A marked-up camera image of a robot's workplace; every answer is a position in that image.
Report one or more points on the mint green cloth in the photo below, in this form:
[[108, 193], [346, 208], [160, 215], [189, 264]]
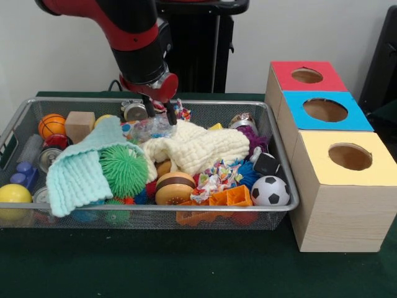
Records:
[[74, 180]]

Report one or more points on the small orange basketball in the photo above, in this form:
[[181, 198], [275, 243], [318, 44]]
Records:
[[53, 125]]

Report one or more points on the wooden box with three holes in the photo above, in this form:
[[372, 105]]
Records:
[[335, 217]]

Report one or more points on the toy burger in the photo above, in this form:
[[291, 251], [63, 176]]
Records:
[[174, 189]]

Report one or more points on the clear shallow bin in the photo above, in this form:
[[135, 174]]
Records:
[[205, 112]]

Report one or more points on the orange plastic toy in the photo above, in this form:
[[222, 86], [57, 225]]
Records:
[[218, 202]]

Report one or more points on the small green spiky ball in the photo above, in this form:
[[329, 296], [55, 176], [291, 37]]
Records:
[[124, 171]]

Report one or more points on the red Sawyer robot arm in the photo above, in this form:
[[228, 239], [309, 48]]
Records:
[[136, 37]]

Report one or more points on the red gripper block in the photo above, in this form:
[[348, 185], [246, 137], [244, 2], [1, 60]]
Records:
[[166, 88]]

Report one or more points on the purple plastic toy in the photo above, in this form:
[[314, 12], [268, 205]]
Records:
[[23, 175]]

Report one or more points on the black stand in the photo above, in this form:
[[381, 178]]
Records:
[[384, 74]]

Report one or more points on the silver can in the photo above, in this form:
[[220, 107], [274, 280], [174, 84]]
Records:
[[48, 159]]

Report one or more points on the dark green table cloth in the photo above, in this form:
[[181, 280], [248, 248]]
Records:
[[186, 267]]

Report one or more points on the pale wooden block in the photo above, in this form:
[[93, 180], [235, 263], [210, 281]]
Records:
[[80, 125]]

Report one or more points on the yellow ball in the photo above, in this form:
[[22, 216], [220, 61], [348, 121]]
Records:
[[13, 194]]

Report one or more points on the black and white soccer ball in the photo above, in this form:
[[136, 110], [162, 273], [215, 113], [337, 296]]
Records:
[[270, 190]]

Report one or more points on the colourful dotted packet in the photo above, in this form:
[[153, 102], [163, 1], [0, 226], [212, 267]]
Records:
[[217, 177]]

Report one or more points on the cream yellow cloth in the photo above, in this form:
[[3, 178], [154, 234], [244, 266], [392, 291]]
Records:
[[198, 149]]

